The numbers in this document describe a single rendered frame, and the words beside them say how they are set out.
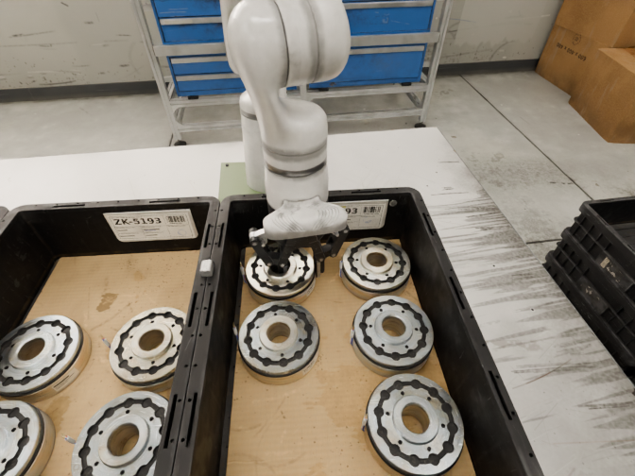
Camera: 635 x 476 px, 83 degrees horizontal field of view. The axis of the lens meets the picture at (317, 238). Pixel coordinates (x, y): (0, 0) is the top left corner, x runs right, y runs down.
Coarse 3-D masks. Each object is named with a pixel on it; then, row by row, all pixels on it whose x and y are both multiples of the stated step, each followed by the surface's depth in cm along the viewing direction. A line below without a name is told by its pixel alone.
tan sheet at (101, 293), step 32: (96, 256) 58; (128, 256) 58; (160, 256) 58; (192, 256) 58; (64, 288) 54; (96, 288) 54; (128, 288) 54; (160, 288) 54; (96, 320) 50; (128, 320) 50; (96, 352) 47; (96, 384) 44; (64, 416) 41; (64, 448) 39; (128, 448) 39
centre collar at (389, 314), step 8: (384, 312) 47; (392, 312) 47; (400, 312) 47; (376, 320) 46; (384, 320) 46; (400, 320) 46; (408, 320) 46; (376, 328) 45; (408, 328) 45; (384, 336) 44; (392, 336) 44; (400, 336) 44; (408, 336) 44; (392, 344) 44; (400, 344) 44
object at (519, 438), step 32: (352, 192) 54; (384, 192) 54; (416, 192) 54; (224, 224) 49; (448, 288) 42; (480, 352) 36; (192, 384) 34; (192, 416) 33; (512, 416) 32; (192, 448) 30; (512, 448) 30
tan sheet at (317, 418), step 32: (320, 288) 54; (320, 320) 50; (352, 320) 50; (320, 352) 47; (352, 352) 47; (256, 384) 44; (288, 384) 44; (320, 384) 44; (352, 384) 44; (256, 416) 41; (288, 416) 41; (320, 416) 41; (352, 416) 41; (256, 448) 39; (288, 448) 39; (320, 448) 39; (352, 448) 39
